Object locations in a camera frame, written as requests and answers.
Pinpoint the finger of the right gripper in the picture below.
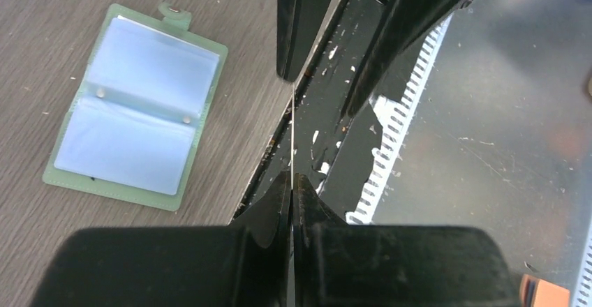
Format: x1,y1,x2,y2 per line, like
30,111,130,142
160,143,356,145
340,0,467,118
276,0,331,82

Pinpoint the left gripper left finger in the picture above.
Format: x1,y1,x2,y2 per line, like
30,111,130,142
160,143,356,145
31,172,290,306

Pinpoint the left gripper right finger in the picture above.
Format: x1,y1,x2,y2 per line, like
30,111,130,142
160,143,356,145
293,174,521,306

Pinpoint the green leather card holder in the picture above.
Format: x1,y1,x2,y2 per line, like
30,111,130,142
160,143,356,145
43,2,228,211

